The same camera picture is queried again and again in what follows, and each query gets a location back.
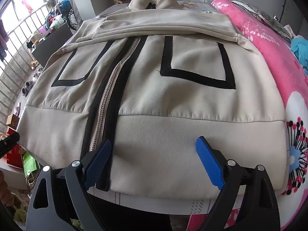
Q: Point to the person's left hand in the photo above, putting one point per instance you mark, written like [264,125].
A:
[6,190]

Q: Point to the grey lace pillow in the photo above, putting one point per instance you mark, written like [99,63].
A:
[272,21]

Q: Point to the brown cardboard box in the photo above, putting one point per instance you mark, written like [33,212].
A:
[12,121]

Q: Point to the green paper bag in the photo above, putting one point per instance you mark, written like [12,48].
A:
[30,166]

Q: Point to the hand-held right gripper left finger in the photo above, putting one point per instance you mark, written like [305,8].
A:
[98,166]

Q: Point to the beige slipper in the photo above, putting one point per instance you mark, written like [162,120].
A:
[35,65]

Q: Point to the grey slipper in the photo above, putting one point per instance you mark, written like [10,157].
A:
[24,91]
[29,85]

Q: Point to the beige zip jacket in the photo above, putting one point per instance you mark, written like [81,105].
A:
[180,96]

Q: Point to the metal window railing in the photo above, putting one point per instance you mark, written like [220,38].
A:
[24,17]

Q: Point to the black bicycle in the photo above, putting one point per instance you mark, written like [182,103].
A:
[71,19]

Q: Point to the purple hanging garment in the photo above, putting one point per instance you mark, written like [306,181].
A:
[3,41]

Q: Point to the pink floral blanket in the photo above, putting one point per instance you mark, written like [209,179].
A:
[269,60]

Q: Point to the white shoe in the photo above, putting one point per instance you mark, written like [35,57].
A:
[39,71]
[35,77]

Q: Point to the black low cabinet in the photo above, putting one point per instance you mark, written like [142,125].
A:
[53,45]

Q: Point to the red hanging garment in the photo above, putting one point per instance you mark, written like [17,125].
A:
[26,2]

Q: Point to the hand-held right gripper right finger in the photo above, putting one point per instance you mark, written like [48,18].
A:
[211,166]

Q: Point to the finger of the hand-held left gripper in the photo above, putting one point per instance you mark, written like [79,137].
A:
[10,139]

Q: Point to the blue cartoon cloth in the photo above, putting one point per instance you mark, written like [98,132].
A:
[300,50]

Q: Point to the red paper bag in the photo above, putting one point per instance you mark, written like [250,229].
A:
[14,151]

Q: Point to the pile of clothes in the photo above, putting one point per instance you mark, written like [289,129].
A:
[56,14]

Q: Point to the floral plaid bed sheet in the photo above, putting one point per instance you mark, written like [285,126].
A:
[149,202]

